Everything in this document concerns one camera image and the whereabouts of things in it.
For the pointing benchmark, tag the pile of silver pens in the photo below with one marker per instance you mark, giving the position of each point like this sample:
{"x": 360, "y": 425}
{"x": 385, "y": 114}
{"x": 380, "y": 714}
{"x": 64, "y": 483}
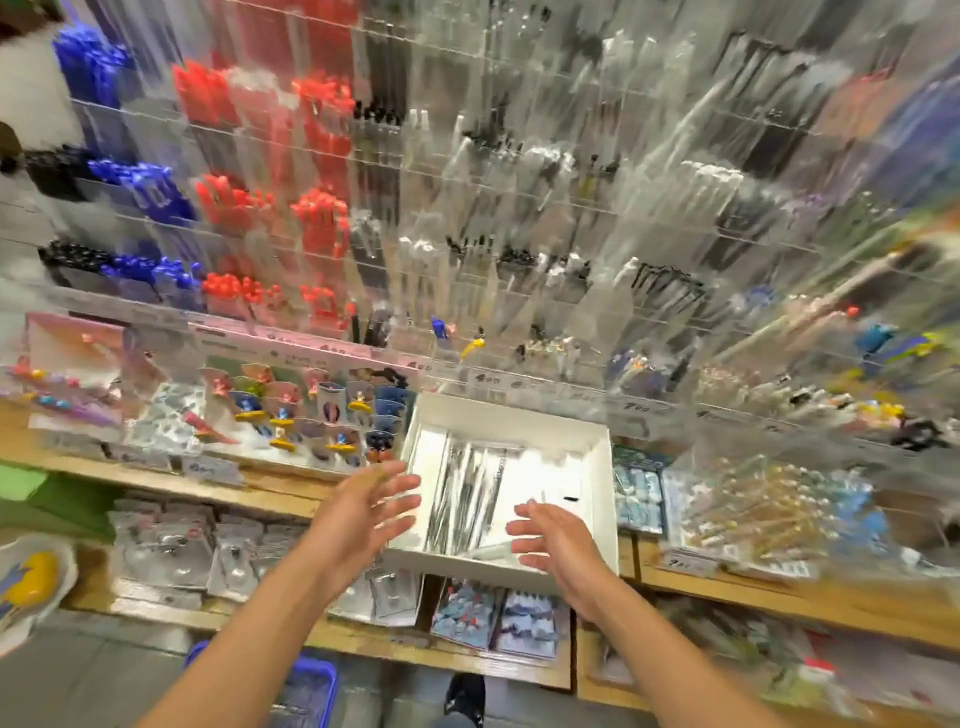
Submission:
{"x": 465, "y": 495}

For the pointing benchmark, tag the white cardboard box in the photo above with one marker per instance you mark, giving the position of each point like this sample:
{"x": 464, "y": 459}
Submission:
{"x": 578, "y": 450}

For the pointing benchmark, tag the blue shopping basket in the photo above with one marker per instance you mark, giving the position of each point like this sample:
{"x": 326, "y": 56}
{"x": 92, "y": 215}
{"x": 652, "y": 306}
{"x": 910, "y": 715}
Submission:
{"x": 293, "y": 693}

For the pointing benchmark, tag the round yellow blue packet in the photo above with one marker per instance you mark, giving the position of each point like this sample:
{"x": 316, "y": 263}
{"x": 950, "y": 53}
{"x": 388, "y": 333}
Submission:
{"x": 27, "y": 582}

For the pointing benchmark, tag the person's right hand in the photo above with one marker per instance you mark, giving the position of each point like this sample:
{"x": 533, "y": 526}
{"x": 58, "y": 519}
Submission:
{"x": 563, "y": 552}

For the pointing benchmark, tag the person's left forearm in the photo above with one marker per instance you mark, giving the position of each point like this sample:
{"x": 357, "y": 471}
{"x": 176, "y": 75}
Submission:
{"x": 240, "y": 660}

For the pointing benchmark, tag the row of small patterned packets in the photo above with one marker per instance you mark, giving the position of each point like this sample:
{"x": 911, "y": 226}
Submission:
{"x": 503, "y": 618}

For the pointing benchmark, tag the tray of colourful clip packets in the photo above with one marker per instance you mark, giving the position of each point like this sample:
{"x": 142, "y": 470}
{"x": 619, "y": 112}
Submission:
{"x": 293, "y": 413}

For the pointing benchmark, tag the rows of blue pens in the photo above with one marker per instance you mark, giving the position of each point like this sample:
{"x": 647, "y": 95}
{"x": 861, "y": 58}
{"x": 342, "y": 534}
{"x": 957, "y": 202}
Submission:
{"x": 135, "y": 188}

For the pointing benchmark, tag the green shelf panel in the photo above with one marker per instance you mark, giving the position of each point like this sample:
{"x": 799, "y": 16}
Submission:
{"x": 33, "y": 483}

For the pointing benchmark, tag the rows of black pens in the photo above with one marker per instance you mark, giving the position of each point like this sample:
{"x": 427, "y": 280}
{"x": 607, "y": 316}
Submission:
{"x": 60, "y": 168}

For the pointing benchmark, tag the stack of pink packets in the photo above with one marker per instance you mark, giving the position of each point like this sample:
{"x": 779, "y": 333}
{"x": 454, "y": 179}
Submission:
{"x": 68, "y": 368}

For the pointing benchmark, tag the stack of clear gold-pen packets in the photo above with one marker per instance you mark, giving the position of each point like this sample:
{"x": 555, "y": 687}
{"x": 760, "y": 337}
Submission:
{"x": 773, "y": 518}

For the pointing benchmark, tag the person's left hand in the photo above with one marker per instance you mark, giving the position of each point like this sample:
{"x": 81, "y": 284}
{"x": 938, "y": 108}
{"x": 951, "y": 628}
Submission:
{"x": 360, "y": 525}

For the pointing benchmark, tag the person's right forearm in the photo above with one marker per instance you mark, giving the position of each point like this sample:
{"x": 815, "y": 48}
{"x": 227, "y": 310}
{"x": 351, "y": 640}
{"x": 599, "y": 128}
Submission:
{"x": 668, "y": 675}

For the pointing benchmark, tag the stack of clear stationery packets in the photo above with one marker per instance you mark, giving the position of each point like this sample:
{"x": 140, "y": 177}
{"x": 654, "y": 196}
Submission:
{"x": 195, "y": 548}

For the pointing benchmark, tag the rows of red pens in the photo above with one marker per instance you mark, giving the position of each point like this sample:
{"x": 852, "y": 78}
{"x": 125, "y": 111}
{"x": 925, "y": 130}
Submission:
{"x": 308, "y": 210}

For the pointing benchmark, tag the stack of blue eraser packets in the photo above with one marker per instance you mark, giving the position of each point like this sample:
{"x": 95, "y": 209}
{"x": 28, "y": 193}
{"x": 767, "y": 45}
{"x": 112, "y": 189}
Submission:
{"x": 641, "y": 492}

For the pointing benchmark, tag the person's right shoe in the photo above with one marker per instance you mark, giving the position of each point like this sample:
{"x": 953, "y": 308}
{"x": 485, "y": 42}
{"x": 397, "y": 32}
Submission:
{"x": 465, "y": 699}

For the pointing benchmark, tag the clear acrylic display rack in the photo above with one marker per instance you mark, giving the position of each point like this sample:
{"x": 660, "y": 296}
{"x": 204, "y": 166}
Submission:
{"x": 600, "y": 180}

